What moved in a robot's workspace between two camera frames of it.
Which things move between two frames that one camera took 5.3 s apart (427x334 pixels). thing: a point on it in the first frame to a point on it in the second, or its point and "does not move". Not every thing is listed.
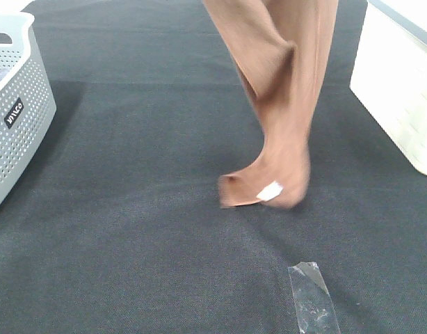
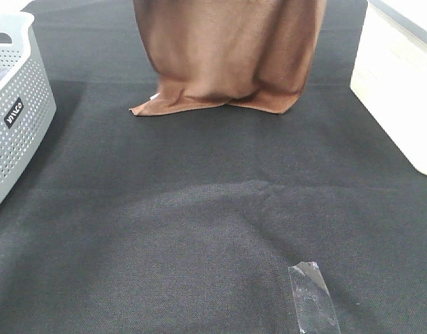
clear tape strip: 316,311 does not move
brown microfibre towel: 282,48 to 256,54
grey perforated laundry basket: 21,111 does not move
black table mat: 116,225 does not move
